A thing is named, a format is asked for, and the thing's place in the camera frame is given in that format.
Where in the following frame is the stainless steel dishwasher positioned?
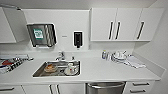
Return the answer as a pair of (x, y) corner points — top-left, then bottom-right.
(85, 81), (127, 94)

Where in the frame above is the black soap dispenser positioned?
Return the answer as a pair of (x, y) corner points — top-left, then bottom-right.
(72, 30), (84, 50)

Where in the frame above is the blue dish soap bottle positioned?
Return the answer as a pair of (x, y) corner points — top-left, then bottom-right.
(101, 49), (110, 62)

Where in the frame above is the white cup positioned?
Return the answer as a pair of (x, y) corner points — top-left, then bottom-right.
(67, 62), (76, 72)

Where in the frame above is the chrome sink faucet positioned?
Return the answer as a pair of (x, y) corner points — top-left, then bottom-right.
(54, 50), (66, 62)

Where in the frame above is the white plate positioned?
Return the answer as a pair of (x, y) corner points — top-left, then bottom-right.
(64, 66), (80, 76)

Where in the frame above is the stack of white dishes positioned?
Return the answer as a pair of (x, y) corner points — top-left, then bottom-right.
(110, 50), (129, 65)

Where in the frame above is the orange bowl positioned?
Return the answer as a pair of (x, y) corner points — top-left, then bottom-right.
(44, 64), (58, 74)

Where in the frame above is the steel paper towel dispenser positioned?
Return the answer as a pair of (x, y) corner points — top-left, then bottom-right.
(26, 23), (58, 49)

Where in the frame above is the steel kitchen sink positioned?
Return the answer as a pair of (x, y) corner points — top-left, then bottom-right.
(32, 59), (82, 79)

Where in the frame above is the white dish cloth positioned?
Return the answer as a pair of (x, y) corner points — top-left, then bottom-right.
(124, 54), (147, 70)

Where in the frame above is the white base cabinet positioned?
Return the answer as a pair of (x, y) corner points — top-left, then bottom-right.
(0, 79), (158, 94)

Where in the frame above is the red kitchen item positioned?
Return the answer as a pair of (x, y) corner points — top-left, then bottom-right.
(1, 59), (13, 66)

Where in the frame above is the white wall cabinet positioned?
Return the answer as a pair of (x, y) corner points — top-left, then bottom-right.
(89, 7), (166, 43)
(0, 6), (30, 45)

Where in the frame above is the wire dish rack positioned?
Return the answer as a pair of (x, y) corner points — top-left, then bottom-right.
(0, 54), (35, 75)

